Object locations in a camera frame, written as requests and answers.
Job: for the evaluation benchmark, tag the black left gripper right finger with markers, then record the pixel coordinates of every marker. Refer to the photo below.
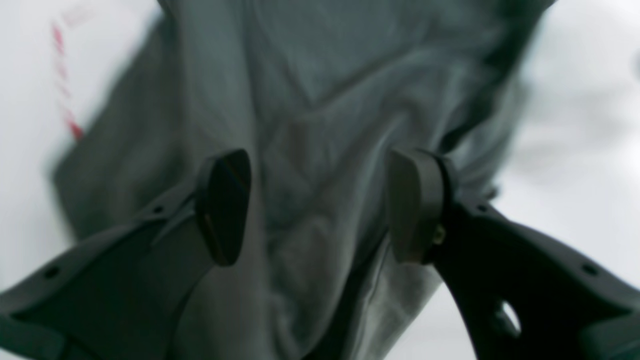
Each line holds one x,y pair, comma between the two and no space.
521,294

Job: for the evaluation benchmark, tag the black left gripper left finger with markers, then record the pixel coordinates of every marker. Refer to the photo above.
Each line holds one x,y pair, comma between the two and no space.
120,294

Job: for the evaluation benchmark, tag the dark grey T-shirt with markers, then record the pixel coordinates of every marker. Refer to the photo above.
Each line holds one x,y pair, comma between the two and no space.
316,91

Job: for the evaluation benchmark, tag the red tape rectangle marking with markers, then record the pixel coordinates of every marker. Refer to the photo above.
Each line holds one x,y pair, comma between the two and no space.
73,15

